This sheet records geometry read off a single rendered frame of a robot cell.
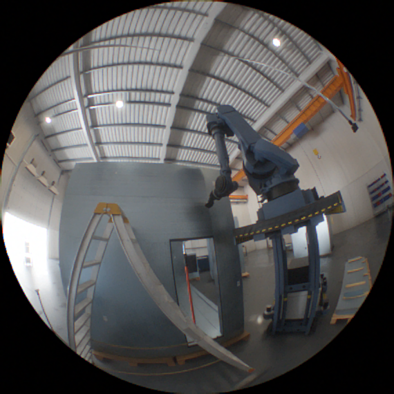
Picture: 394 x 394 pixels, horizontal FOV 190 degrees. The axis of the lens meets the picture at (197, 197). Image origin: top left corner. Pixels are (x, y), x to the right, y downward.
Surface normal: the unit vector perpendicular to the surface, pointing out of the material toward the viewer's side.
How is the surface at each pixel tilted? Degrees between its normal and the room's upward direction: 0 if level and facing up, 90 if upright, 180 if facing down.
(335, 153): 90
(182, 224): 90
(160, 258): 90
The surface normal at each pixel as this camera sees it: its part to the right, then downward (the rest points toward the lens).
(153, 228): 0.33, -0.38
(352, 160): -0.93, -0.03
